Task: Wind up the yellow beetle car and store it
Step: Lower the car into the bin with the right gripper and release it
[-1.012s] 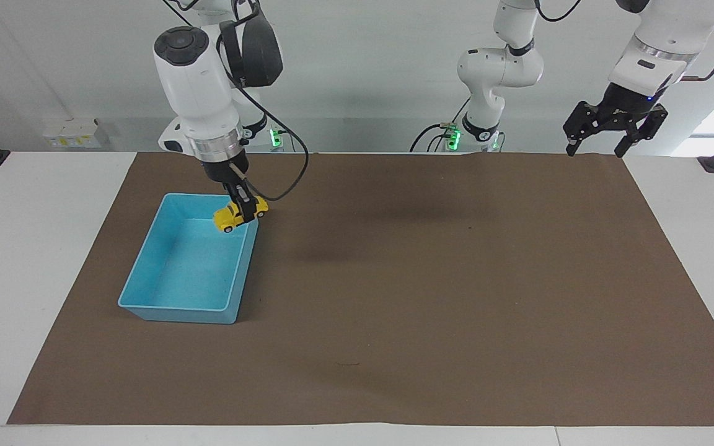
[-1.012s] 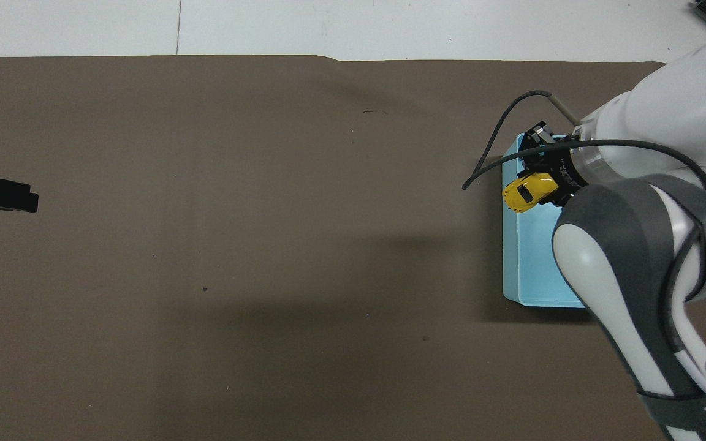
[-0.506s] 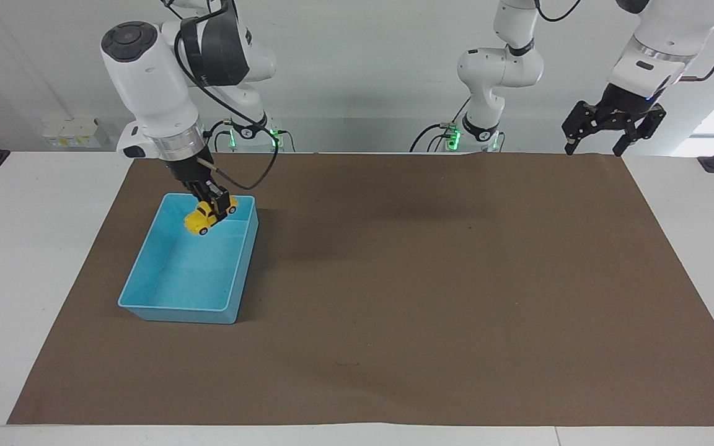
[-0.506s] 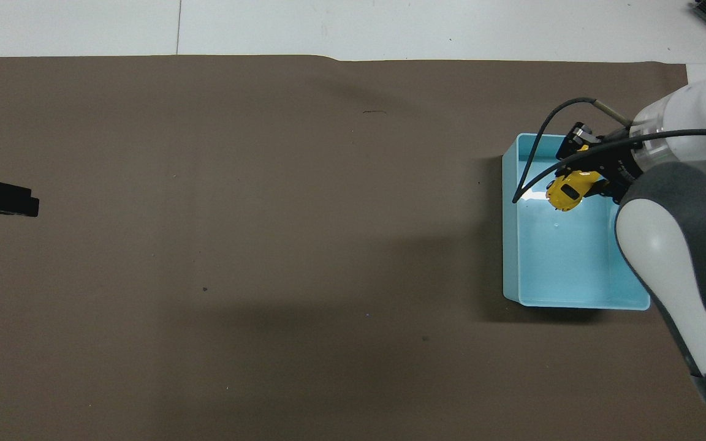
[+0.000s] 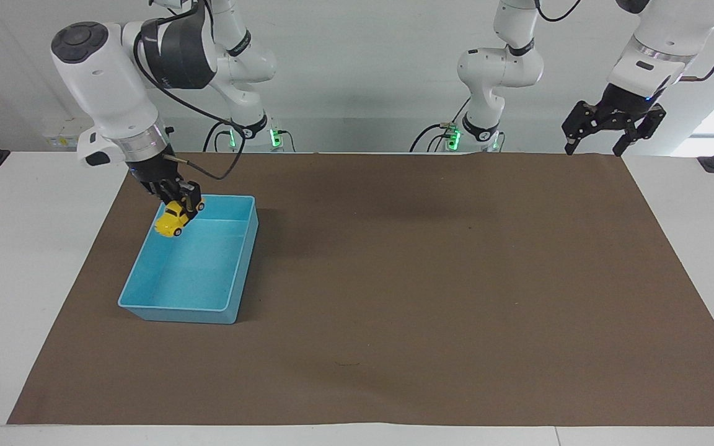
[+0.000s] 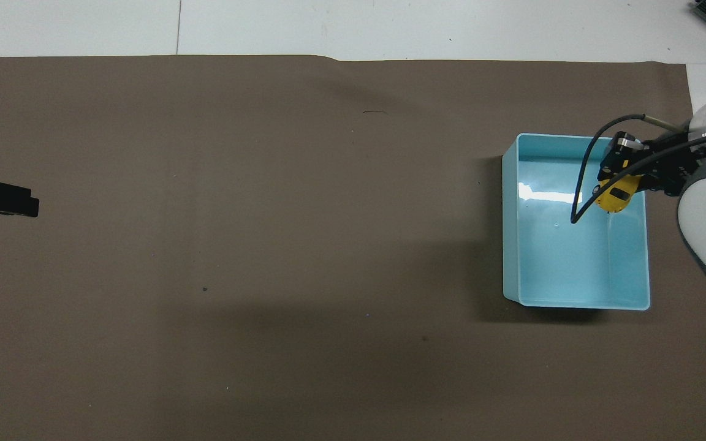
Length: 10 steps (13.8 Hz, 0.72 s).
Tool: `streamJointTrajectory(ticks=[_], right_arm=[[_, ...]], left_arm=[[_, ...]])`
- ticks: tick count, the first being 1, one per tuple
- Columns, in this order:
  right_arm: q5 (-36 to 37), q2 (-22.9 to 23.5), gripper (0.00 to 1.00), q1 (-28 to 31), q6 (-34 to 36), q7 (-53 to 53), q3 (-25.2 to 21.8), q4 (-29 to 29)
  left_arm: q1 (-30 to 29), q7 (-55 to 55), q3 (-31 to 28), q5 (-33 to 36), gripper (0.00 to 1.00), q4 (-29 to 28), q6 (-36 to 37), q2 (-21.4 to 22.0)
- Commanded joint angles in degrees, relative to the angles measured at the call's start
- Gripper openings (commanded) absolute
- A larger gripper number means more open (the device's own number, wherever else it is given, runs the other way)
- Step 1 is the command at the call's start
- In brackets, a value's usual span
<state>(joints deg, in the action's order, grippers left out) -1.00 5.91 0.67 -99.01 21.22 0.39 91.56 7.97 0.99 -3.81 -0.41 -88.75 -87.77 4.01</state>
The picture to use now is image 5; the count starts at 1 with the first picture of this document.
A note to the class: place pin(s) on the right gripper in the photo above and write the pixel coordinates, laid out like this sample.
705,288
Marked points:
151,170

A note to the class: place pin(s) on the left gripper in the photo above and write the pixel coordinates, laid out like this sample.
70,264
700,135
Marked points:
626,102

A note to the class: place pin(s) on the yellow toy beetle car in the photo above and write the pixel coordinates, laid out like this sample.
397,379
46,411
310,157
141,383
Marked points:
174,220

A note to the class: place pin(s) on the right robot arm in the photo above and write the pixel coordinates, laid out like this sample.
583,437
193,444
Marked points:
109,87

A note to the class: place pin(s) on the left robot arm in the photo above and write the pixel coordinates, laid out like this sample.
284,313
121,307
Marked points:
499,68

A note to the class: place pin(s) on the light blue plastic bin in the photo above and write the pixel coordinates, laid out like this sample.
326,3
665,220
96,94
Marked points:
189,266

